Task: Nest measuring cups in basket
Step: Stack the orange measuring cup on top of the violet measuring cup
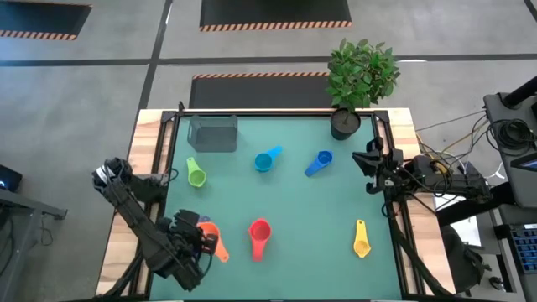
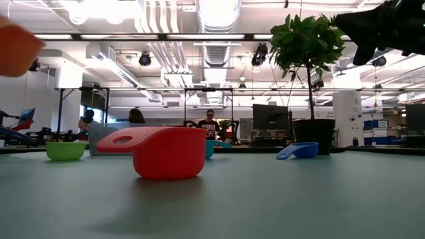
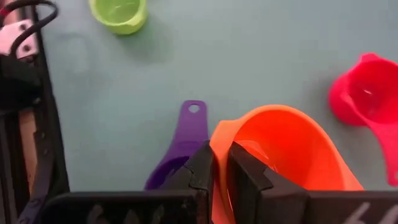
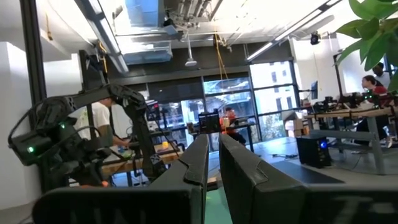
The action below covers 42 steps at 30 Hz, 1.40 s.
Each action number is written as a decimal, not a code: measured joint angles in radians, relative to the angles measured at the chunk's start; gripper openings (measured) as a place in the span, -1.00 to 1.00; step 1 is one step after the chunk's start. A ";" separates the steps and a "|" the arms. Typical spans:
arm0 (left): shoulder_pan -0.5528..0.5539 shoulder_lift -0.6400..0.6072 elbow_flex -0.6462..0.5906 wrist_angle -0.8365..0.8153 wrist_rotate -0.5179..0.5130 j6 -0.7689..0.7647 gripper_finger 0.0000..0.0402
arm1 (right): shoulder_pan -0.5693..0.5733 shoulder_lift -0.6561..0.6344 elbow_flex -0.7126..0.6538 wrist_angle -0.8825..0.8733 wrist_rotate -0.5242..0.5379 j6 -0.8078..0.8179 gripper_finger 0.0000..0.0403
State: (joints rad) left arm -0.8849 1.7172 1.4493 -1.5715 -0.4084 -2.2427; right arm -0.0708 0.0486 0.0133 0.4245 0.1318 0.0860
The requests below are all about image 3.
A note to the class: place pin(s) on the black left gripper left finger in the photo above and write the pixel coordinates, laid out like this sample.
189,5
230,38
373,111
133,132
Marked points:
200,168

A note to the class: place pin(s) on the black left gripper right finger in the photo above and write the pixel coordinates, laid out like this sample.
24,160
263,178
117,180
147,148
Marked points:
245,177

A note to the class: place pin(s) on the purple measuring cup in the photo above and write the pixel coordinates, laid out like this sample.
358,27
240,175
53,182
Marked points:
191,130

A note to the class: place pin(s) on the orange measuring cup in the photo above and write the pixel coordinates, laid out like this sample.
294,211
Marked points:
295,140

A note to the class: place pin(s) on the red measuring cup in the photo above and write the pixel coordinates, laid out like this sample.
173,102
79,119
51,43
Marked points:
367,81

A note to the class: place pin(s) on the green measuring cup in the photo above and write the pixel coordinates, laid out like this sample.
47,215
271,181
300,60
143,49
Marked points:
124,21

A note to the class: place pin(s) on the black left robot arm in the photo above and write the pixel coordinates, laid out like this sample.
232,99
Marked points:
15,84

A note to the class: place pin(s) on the white screwed bracket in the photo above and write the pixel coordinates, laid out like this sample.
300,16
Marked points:
7,37

